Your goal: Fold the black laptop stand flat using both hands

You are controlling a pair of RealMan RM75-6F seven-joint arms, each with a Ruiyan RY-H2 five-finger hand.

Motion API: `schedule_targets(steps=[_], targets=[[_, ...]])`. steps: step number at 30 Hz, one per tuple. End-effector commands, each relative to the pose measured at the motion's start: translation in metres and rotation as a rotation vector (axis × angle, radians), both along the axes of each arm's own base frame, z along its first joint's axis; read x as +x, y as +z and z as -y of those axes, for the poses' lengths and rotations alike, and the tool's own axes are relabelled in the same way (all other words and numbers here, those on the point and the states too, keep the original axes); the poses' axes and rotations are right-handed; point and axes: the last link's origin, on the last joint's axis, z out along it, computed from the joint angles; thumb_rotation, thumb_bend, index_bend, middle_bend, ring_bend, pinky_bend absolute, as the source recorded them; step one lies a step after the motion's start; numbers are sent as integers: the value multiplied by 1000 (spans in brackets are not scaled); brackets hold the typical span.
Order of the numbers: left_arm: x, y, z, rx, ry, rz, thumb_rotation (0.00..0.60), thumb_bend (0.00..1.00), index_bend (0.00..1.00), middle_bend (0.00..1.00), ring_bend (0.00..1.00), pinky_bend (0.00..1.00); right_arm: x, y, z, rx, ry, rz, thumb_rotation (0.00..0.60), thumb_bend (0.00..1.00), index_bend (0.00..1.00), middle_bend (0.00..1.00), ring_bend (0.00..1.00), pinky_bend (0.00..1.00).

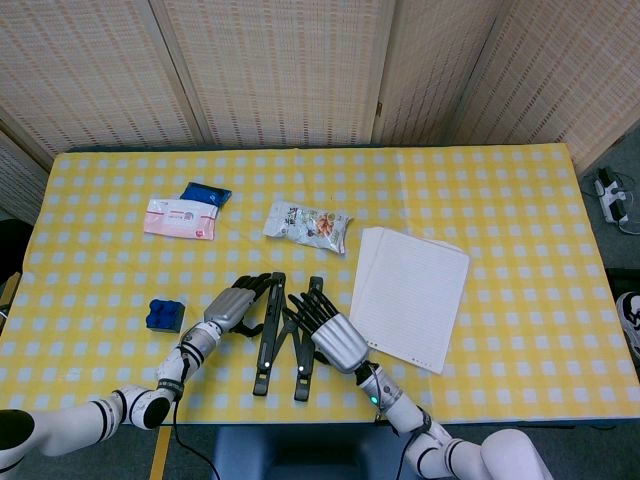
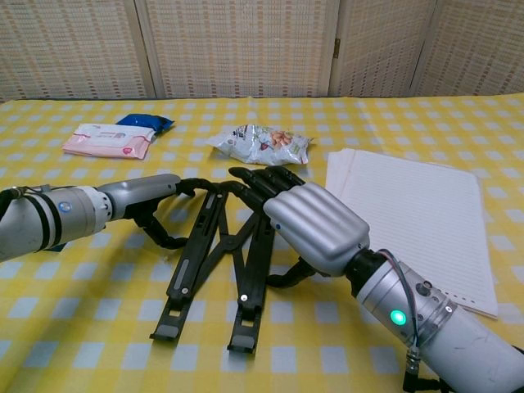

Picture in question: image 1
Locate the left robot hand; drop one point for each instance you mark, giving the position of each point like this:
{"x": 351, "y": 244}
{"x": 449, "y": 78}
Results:
{"x": 230, "y": 307}

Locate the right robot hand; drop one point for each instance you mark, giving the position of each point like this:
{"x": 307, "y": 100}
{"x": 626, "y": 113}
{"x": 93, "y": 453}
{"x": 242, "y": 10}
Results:
{"x": 340, "y": 342}

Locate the black folding laptop stand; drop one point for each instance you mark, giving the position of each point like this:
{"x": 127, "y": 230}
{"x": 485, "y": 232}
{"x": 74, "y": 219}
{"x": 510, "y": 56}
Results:
{"x": 265, "y": 345}

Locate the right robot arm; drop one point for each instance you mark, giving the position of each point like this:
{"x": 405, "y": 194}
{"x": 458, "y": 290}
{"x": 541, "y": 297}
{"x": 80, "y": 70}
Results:
{"x": 400, "y": 405}

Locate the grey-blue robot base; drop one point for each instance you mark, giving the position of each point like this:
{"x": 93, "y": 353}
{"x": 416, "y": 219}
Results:
{"x": 310, "y": 455}

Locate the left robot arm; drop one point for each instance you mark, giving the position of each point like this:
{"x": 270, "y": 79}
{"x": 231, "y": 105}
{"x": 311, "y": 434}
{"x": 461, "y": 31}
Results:
{"x": 150, "y": 405}

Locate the blue toy building brick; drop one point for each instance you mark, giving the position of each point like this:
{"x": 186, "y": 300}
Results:
{"x": 165, "y": 317}

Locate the stack of lined paper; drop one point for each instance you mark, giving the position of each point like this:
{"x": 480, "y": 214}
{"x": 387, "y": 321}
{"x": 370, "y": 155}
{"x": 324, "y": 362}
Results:
{"x": 410, "y": 295}

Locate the pink wet wipes pack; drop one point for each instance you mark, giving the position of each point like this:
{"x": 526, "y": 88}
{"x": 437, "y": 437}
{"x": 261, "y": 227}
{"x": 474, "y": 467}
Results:
{"x": 180, "y": 220}

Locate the white snack bag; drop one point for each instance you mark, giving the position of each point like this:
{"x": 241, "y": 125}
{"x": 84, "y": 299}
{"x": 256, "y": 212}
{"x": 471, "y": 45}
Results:
{"x": 305, "y": 225}

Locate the blue plastic packet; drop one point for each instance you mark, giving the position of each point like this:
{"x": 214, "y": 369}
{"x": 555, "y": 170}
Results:
{"x": 205, "y": 192}

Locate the yellow checked tablecloth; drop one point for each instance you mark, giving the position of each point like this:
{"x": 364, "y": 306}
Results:
{"x": 525, "y": 325}

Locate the brown wooden piece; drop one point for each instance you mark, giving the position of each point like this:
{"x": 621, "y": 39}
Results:
{"x": 9, "y": 295}

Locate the brass screen hinge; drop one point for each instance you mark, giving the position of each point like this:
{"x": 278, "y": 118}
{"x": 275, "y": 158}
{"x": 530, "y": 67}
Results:
{"x": 379, "y": 109}

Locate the woven folding screen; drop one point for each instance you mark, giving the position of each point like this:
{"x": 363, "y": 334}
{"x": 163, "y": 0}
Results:
{"x": 280, "y": 70}

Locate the black and white sneaker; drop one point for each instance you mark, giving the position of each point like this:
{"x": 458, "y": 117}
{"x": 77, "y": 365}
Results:
{"x": 631, "y": 320}

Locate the white power strip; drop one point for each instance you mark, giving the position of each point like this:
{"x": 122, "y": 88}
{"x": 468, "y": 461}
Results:
{"x": 611, "y": 200}

